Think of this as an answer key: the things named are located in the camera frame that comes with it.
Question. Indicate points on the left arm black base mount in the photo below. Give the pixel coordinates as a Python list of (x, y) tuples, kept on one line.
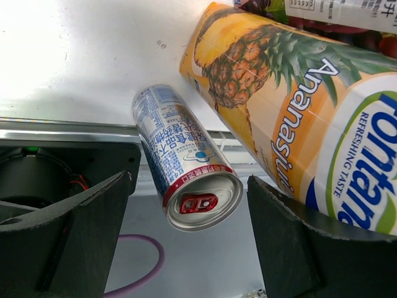
[(40, 173)]

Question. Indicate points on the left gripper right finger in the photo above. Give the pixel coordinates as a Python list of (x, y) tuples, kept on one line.
[(304, 253)]

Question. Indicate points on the blue carton maroon side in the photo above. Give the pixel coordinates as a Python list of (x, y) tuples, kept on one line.
[(368, 24)]

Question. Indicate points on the energy drink can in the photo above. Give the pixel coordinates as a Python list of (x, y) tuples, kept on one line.
[(197, 186)]

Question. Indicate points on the aluminium front rail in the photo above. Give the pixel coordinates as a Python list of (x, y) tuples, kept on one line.
[(53, 134)]

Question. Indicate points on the blue carton yellow side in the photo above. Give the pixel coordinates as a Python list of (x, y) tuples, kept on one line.
[(318, 115)]

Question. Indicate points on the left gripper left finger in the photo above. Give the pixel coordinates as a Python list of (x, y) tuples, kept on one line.
[(67, 248)]

